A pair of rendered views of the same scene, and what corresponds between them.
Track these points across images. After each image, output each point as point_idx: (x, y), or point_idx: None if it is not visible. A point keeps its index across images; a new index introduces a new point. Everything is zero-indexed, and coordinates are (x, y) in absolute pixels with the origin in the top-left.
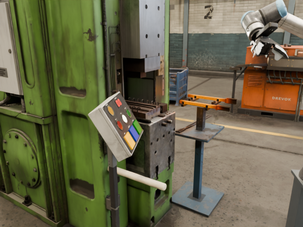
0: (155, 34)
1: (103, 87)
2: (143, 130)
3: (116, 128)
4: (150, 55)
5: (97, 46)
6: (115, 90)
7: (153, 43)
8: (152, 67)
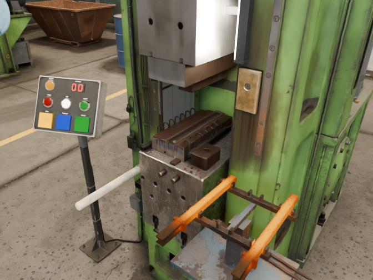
0: (171, 21)
1: (131, 74)
2: (93, 136)
3: (38, 100)
4: (160, 55)
5: (122, 22)
6: (145, 86)
7: (166, 36)
8: (164, 77)
